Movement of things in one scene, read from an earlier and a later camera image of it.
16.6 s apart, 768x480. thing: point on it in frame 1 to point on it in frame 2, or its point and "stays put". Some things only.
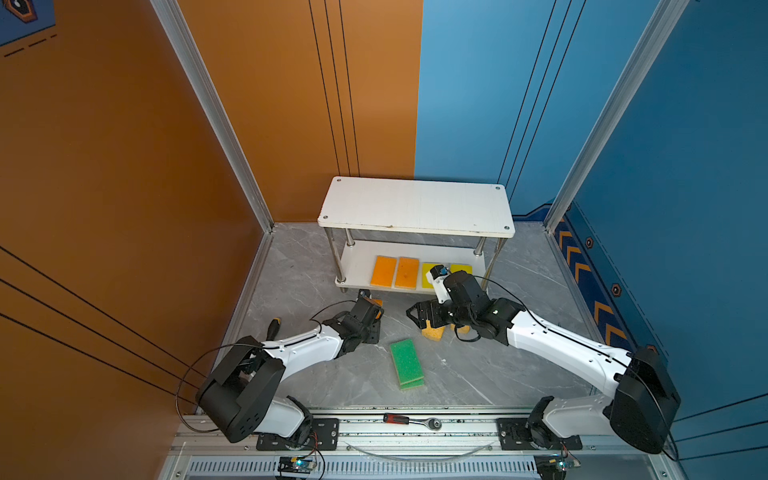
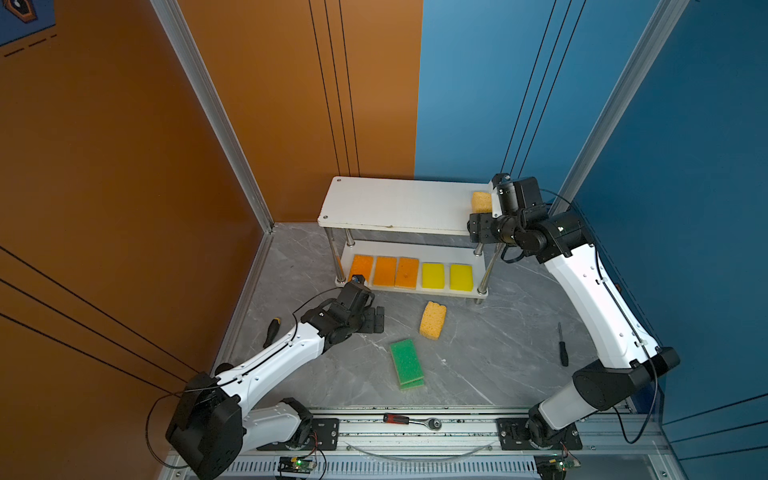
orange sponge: [407, 273] stays put
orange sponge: [383, 271] stays put
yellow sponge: [426, 284] stays put
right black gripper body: [464, 314] to [493, 230]
